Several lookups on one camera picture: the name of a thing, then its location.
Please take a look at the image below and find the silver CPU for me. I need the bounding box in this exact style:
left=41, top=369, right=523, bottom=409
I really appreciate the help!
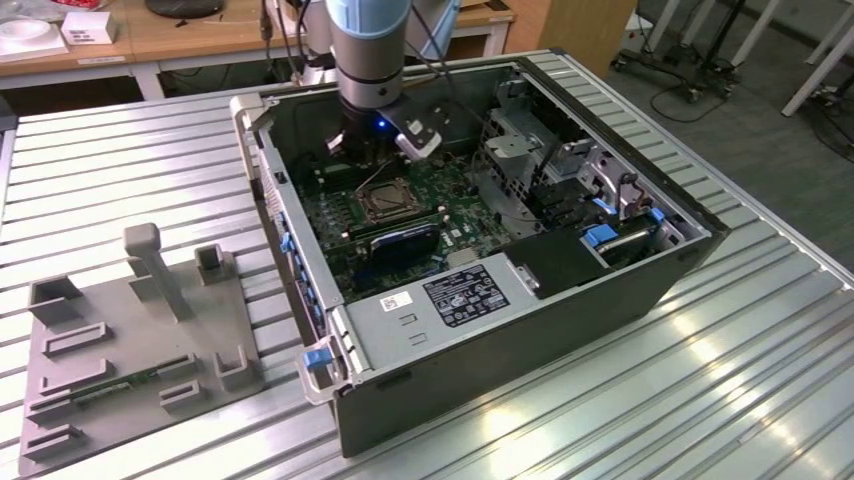
left=368, top=187, right=409, bottom=211

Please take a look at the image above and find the metal socket cover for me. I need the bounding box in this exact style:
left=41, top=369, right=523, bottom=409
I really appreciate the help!
left=357, top=180, right=423, bottom=224

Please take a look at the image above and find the CPU socket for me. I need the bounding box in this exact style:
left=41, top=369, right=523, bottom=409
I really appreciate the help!
left=355, top=178, right=426, bottom=225

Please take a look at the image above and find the perforated metal drive cage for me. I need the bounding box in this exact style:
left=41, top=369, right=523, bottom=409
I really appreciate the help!
left=476, top=77, right=559, bottom=234

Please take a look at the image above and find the green motherboard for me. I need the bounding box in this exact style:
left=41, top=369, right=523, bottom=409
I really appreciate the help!
left=292, top=149, right=515, bottom=296

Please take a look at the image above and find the black expansion card with fan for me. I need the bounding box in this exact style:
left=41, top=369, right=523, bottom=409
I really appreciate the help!
left=364, top=221, right=442, bottom=269

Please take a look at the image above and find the wooden desk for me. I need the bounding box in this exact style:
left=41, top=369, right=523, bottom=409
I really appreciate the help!
left=0, top=0, right=519, bottom=101

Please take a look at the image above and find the black rating label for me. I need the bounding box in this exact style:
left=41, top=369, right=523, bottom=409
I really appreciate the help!
left=422, top=263, right=512, bottom=329

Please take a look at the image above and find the grey power supply unit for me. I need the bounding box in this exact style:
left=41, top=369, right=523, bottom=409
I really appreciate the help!
left=329, top=249, right=542, bottom=376

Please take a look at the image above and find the black round object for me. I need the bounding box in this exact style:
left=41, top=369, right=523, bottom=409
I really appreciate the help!
left=144, top=0, right=225, bottom=17

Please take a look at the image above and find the black plastic shroud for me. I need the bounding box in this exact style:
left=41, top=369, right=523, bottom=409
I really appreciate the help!
left=503, top=232, right=615, bottom=301

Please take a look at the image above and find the wooden cabinet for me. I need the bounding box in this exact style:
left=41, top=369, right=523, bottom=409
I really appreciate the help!
left=506, top=0, right=635, bottom=79

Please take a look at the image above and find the white cardboard box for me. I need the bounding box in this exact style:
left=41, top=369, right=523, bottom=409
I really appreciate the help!
left=59, top=10, right=120, bottom=47

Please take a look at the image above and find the black and grey PC case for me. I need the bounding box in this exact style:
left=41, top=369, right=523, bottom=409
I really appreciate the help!
left=228, top=47, right=730, bottom=459

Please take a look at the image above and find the black wheeled stand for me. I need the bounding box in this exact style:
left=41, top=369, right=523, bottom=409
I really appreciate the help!
left=610, top=0, right=748, bottom=105

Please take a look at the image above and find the white bowl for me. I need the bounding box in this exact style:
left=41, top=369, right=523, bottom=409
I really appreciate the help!
left=0, top=17, right=68, bottom=56

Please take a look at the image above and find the grey parts rack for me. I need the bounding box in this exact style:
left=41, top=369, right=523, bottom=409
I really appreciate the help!
left=17, top=222, right=268, bottom=476

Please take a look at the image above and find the green RAM stick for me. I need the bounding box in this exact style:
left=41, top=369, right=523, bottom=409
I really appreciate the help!
left=65, top=368, right=165, bottom=401

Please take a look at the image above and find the white table leg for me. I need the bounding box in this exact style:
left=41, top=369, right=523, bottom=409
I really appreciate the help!
left=779, top=29, right=854, bottom=119

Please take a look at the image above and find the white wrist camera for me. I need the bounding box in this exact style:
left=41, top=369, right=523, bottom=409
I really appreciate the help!
left=376, top=104, right=443, bottom=162

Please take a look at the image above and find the black hanging cable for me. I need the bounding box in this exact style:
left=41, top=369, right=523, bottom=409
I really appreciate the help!
left=257, top=0, right=279, bottom=56

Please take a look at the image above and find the blue drive carrier handle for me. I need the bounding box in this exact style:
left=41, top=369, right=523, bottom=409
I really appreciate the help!
left=578, top=224, right=615, bottom=250

